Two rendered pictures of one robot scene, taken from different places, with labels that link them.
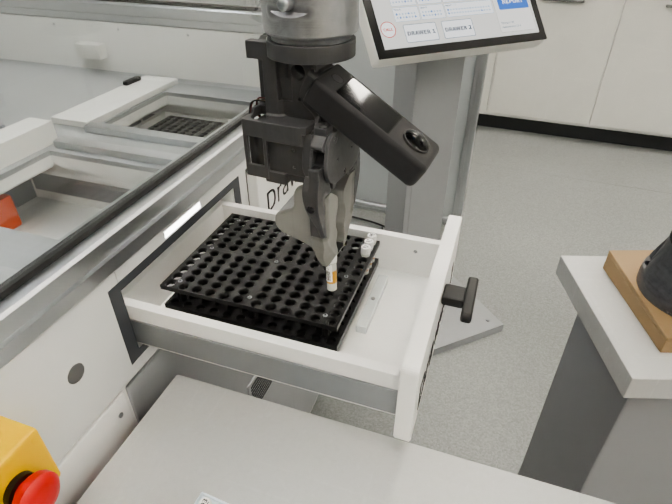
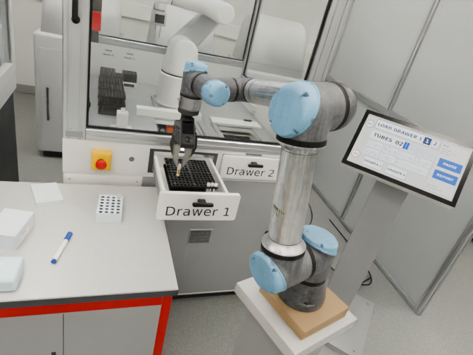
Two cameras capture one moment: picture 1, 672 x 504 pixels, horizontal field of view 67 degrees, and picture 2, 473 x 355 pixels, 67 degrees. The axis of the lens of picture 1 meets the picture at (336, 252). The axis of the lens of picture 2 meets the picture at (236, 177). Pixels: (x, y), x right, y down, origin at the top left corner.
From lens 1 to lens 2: 102 cm
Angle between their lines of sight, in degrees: 41
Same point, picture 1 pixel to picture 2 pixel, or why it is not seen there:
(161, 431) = (137, 190)
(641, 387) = (238, 289)
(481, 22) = (413, 176)
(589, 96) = not seen: outside the picture
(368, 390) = not seen: hidden behind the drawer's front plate
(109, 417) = (133, 178)
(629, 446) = (246, 340)
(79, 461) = (120, 179)
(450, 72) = (395, 195)
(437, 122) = (379, 216)
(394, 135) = (184, 134)
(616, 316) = not seen: hidden behind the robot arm
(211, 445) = (139, 198)
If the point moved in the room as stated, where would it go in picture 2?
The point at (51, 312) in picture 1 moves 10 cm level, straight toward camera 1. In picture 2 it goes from (133, 140) to (119, 148)
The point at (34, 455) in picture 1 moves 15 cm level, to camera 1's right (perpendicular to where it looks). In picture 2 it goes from (108, 159) to (122, 178)
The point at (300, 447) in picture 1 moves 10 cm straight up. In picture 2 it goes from (150, 213) to (153, 191)
